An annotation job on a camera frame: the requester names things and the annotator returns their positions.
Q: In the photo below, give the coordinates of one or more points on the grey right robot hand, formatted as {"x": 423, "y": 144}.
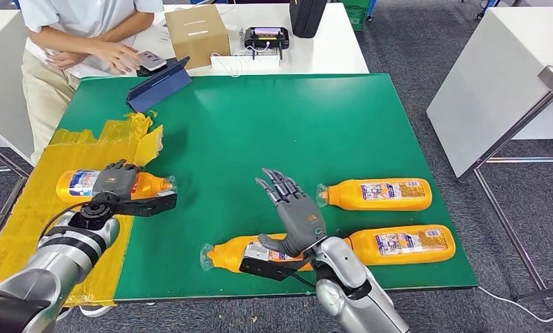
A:
{"x": 301, "y": 225}

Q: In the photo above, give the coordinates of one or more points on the person's right hand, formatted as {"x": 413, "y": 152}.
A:
{"x": 117, "y": 55}

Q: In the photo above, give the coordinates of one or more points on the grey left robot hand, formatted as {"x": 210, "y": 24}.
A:
{"x": 115, "y": 181}

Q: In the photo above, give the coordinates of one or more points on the person's left hand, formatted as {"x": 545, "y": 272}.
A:
{"x": 64, "y": 60}

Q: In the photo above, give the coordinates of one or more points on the orange detergent bottle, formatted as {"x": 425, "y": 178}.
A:
{"x": 377, "y": 195}
{"x": 225, "y": 255}
{"x": 74, "y": 184}
{"x": 405, "y": 246}

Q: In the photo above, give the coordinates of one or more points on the person's right forearm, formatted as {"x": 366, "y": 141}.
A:
{"x": 64, "y": 43}

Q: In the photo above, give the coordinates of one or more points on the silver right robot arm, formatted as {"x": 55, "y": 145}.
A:
{"x": 349, "y": 294}

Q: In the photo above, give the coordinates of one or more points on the person's left forearm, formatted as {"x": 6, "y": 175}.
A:
{"x": 131, "y": 27}

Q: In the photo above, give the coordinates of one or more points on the smartphone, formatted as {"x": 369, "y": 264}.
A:
{"x": 153, "y": 60}

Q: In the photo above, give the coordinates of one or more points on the person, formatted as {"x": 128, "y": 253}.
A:
{"x": 83, "y": 16}

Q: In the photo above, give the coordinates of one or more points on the blue tablet case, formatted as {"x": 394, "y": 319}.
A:
{"x": 160, "y": 87}

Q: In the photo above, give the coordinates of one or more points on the black flat pad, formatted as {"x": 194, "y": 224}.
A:
{"x": 170, "y": 66}

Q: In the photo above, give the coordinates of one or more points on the brown cardboard box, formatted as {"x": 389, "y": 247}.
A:
{"x": 198, "y": 36}

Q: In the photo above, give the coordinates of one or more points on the yellow taped cardboard sheet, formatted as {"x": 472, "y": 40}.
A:
{"x": 28, "y": 216}

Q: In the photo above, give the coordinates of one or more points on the green table mat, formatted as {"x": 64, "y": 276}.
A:
{"x": 248, "y": 138}

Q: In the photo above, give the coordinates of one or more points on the white flat block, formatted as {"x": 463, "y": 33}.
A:
{"x": 257, "y": 64}

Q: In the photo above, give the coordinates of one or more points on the black handheld controller with screen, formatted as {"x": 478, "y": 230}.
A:
{"x": 267, "y": 39}

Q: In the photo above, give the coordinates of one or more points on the white table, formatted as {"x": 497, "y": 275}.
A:
{"x": 331, "y": 50}
{"x": 497, "y": 82}

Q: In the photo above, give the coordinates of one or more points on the black carry case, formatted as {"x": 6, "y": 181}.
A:
{"x": 308, "y": 18}

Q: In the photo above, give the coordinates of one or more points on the green plastic crate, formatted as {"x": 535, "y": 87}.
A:
{"x": 356, "y": 16}

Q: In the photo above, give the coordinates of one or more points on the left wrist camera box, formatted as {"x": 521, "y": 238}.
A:
{"x": 143, "y": 206}

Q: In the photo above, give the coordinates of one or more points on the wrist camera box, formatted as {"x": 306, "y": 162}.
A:
{"x": 267, "y": 269}
{"x": 143, "y": 206}

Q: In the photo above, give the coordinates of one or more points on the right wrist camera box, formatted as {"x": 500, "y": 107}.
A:
{"x": 267, "y": 269}

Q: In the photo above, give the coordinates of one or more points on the steel frame leg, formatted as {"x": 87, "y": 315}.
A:
{"x": 14, "y": 166}

